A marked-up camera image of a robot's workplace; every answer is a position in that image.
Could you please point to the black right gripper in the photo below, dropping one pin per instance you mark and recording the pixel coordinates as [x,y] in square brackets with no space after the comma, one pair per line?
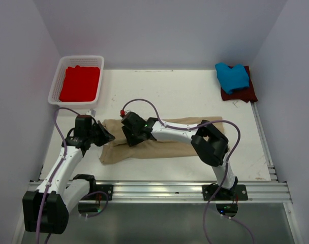
[131,141]

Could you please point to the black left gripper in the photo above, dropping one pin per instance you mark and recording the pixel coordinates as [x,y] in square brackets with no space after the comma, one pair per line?
[106,136]

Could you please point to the beige t shirt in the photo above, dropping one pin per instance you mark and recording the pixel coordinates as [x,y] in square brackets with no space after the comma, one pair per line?
[118,150]

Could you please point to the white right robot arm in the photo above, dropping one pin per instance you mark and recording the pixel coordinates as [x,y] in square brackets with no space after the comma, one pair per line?
[209,143]

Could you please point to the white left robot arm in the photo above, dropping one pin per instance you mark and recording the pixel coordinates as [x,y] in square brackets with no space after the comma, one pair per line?
[47,208]

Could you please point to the white plastic basket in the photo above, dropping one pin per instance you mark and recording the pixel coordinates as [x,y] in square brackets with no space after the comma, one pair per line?
[57,84]

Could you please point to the blue folded t shirt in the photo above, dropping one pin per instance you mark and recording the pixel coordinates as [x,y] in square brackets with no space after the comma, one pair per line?
[232,78]

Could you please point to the dark red folded t shirt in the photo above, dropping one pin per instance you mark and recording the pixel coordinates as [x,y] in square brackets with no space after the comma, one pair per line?
[246,94]

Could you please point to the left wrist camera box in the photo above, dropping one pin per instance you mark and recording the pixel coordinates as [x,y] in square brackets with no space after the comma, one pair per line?
[91,112]

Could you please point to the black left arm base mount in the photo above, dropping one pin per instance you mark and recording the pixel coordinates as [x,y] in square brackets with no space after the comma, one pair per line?
[101,190]

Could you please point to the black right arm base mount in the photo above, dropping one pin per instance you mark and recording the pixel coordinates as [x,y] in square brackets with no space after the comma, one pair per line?
[225,190]

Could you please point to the aluminium table edge rail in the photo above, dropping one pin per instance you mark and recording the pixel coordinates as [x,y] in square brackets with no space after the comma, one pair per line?
[194,192]

